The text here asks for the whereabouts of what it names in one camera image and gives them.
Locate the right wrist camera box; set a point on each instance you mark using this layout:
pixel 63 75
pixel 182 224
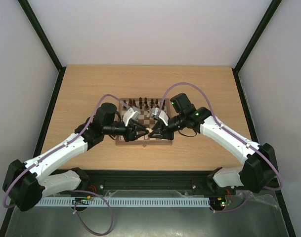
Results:
pixel 159 116

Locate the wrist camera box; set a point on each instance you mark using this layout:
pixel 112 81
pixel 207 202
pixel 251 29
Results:
pixel 132 113
pixel 159 116

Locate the wooden chess board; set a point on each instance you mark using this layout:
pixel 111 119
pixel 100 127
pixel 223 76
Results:
pixel 145 119

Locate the row of dark pieces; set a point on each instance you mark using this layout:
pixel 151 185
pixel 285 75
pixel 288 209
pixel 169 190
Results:
pixel 143 103

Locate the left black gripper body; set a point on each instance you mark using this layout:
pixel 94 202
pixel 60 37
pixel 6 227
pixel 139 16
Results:
pixel 128 136

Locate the light blue cable duct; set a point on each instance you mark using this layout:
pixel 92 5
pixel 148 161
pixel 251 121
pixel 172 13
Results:
pixel 125 202

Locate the black aluminium frame rail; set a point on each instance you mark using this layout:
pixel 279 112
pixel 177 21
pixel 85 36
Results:
pixel 193 182

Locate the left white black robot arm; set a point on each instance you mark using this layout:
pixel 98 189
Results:
pixel 27 182

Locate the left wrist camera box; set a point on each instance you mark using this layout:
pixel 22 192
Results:
pixel 132 113

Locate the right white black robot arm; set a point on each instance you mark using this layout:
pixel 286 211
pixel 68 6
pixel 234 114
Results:
pixel 255 170

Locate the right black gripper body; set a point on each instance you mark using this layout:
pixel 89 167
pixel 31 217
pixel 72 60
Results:
pixel 166 129

